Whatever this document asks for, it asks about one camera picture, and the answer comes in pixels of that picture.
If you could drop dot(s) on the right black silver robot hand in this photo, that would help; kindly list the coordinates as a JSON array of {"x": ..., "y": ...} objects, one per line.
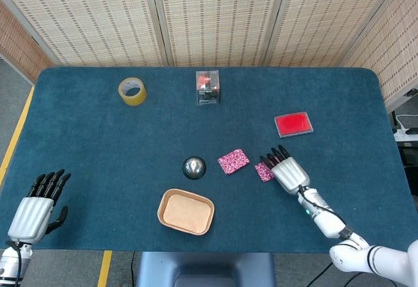
[{"x": 290, "y": 174}]

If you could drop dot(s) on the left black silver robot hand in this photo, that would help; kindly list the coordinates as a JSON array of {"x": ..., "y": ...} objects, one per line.
[{"x": 31, "y": 218}]

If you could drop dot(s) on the pink patterned card pack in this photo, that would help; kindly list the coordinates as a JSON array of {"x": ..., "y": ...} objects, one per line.
[{"x": 263, "y": 172}]

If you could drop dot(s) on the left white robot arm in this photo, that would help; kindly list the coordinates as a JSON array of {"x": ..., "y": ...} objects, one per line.
[{"x": 14, "y": 264}]

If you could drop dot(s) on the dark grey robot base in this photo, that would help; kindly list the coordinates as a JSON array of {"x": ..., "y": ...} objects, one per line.
[{"x": 202, "y": 269}]

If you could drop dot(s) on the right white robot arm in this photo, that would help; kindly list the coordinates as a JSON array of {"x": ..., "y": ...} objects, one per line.
[{"x": 343, "y": 234}]

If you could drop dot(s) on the red stamp pad case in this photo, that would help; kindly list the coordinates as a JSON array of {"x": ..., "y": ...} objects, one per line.
[{"x": 294, "y": 124}]

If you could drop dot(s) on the chrome black call bell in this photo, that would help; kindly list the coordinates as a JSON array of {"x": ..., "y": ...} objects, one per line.
[{"x": 194, "y": 167}]

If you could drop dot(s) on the tan paper tray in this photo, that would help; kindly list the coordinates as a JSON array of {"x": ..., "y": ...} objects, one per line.
[{"x": 186, "y": 212}]

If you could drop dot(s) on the blue felt table cover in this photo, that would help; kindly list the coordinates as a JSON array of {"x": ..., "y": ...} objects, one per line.
[{"x": 114, "y": 143}]

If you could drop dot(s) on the clear plastic box red black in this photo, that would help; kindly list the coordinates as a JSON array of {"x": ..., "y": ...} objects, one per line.
[{"x": 207, "y": 87}]

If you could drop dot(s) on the black box on shelf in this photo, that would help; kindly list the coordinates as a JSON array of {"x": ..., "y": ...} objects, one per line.
[{"x": 411, "y": 156}]

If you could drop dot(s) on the white power strip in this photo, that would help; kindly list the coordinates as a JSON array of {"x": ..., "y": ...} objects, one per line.
[{"x": 406, "y": 133}]

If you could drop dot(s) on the yellowish packing tape roll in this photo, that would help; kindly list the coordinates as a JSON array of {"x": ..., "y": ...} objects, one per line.
[{"x": 134, "y": 99}]

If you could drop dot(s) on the woven bamboo screen panel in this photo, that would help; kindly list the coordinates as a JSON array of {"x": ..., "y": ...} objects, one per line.
[
  {"x": 91, "y": 19},
  {"x": 222, "y": 19},
  {"x": 326, "y": 19},
  {"x": 392, "y": 48}
]

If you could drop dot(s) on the orange woven screen panel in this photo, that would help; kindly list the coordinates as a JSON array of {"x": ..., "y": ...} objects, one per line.
[{"x": 19, "y": 48}]

